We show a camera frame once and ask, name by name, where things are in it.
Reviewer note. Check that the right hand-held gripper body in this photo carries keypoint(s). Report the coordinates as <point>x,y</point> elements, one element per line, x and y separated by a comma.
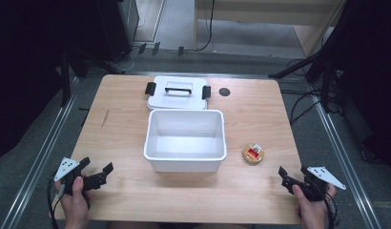
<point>325,176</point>

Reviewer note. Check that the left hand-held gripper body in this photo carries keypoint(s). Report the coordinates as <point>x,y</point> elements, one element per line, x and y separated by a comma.
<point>67,168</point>

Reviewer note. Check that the person's right hand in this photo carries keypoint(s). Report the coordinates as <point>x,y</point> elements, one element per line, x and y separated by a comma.
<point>312,211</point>

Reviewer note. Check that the person's left hand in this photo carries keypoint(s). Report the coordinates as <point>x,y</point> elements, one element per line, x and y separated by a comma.
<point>74,206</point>

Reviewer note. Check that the small snack packet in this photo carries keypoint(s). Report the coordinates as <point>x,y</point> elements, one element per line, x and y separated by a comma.
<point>253,154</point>

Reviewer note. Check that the white plastic storage box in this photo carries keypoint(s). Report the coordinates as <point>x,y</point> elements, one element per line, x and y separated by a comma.
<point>185,144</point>

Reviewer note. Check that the black metal stand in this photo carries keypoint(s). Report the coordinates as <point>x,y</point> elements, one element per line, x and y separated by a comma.
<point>65,82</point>

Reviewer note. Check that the black round table grommet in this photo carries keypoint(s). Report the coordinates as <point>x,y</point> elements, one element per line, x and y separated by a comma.
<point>224,92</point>

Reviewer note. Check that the black tripod stand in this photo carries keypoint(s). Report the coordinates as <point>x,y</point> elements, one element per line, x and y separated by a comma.
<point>299,66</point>

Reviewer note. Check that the black cabinet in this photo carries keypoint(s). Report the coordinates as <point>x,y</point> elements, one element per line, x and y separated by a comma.
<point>117,28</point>

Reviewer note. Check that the light wooden furniture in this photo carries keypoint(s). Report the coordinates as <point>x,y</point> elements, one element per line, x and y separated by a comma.
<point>247,12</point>

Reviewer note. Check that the metal floor rail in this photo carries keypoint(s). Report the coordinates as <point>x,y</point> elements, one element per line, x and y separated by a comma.
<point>343,162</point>
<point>41,156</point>

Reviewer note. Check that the small black floor bracket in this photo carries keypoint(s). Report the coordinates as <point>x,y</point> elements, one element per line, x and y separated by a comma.
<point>156,48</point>
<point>141,48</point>
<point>181,51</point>

